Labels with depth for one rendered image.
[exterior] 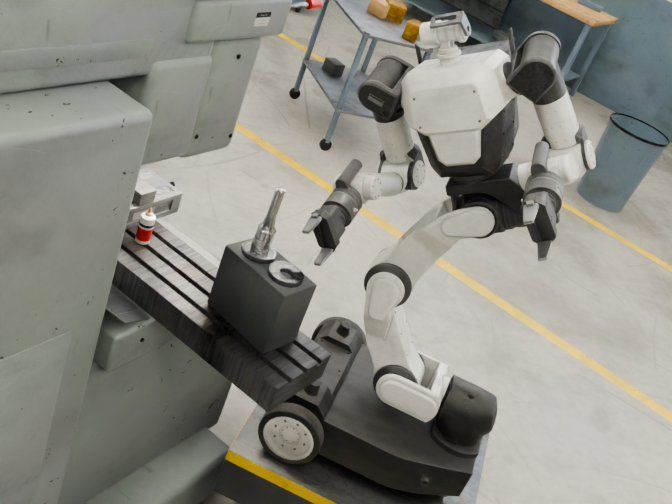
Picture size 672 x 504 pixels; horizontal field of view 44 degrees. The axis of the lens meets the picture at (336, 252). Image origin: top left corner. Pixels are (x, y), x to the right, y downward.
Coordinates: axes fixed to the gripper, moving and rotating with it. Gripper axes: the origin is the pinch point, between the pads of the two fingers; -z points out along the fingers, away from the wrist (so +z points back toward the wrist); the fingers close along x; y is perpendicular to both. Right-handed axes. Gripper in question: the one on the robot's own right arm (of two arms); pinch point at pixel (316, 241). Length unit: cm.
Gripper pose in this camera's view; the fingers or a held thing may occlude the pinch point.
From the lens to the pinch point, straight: 210.5
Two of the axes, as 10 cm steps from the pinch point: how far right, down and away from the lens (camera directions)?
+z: 4.5, -6.5, 6.2
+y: 8.5, 1.0, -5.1
